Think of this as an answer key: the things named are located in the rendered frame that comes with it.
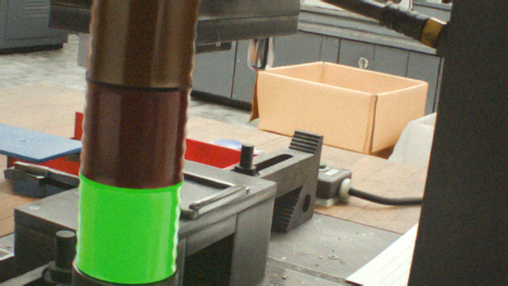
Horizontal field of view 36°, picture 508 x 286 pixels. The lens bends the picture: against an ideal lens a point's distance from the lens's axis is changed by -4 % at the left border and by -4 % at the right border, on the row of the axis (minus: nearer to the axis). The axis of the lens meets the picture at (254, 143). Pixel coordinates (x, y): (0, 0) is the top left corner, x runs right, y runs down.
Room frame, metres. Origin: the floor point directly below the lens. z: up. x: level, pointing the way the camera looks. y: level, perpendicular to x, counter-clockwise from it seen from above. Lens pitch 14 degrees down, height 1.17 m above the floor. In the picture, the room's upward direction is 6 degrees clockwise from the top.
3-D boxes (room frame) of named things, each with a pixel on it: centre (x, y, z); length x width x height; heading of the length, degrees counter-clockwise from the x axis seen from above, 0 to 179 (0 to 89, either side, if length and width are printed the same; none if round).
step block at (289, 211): (0.79, -0.04, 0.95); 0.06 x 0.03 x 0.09; 154
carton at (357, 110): (3.12, -0.31, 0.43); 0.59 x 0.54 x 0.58; 150
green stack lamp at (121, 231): (0.28, 0.04, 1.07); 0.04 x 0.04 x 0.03
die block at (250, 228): (0.57, 0.07, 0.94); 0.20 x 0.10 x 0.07; 154
